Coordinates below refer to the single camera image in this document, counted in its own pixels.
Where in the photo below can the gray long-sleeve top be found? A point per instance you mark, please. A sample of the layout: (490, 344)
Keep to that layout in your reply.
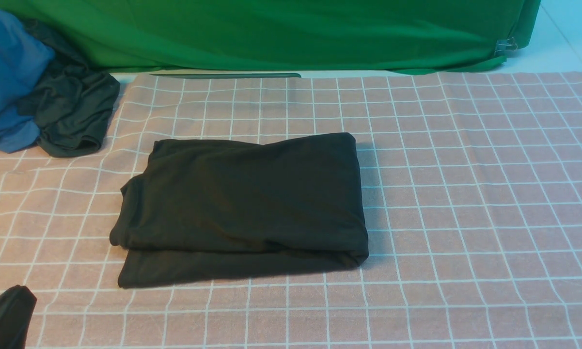
(228, 210)

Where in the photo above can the gray left robot arm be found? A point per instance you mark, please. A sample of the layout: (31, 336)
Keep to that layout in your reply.
(16, 310)

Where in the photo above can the green backdrop cloth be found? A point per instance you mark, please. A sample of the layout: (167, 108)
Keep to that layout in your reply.
(412, 37)

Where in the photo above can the pink grid-pattern table cloth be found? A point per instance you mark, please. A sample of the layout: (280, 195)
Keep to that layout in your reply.
(472, 188)

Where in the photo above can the dark crumpled garment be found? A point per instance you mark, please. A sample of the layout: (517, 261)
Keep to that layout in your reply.
(72, 104)

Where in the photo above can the metal binder clip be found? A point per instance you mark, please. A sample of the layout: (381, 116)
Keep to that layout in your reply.
(504, 46)

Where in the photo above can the blue crumpled garment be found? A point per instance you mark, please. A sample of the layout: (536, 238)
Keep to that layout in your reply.
(23, 59)

